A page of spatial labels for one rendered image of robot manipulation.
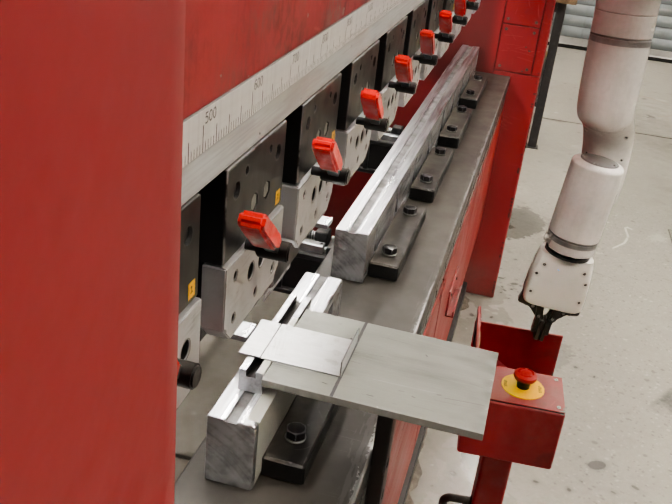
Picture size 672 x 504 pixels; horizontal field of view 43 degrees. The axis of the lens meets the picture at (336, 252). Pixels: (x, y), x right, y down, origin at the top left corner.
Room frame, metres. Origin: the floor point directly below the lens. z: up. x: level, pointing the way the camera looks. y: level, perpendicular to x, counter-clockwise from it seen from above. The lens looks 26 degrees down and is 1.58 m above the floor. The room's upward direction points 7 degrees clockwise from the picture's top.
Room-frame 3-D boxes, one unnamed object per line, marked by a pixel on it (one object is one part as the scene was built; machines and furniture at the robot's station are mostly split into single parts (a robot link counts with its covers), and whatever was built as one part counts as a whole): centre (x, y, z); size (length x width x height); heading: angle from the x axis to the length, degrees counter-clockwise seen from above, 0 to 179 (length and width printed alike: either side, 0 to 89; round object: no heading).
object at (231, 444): (0.97, 0.06, 0.92); 0.39 x 0.06 x 0.10; 168
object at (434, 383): (0.89, -0.08, 1.00); 0.26 x 0.18 x 0.01; 78
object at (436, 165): (1.89, -0.20, 0.89); 0.30 x 0.05 x 0.03; 168
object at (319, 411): (0.95, 0.00, 0.89); 0.30 x 0.05 x 0.03; 168
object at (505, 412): (1.25, -0.33, 0.75); 0.20 x 0.16 x 0.18; 173
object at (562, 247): (1.30, -0.38, 1.01); 0.09 x 0.08 x 0.03; 83
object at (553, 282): (1.30, -0.38, 0.95); 0.10 x 0.07 x 0.11; 83
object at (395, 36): (1.29, -0.02, 1.26); 0.15 x 0.09 x 0.17; 168
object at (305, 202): (0.89, 0.07, 1.26); 0.15 x 0.09 x 0.17; 168
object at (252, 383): (0.94, 0.06, 0.99); 0.20 x 0.03 x 0.03; 168
